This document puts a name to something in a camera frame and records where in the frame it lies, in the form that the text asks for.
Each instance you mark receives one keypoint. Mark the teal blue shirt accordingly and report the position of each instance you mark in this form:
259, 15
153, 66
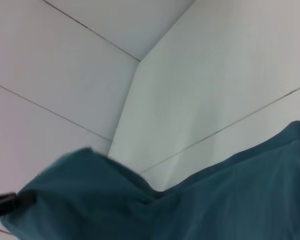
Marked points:
190, 195

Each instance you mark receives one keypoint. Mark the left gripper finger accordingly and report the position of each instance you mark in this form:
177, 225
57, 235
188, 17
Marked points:
27, 198

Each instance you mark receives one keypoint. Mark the left gripper black olive body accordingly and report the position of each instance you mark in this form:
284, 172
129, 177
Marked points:
1, 205

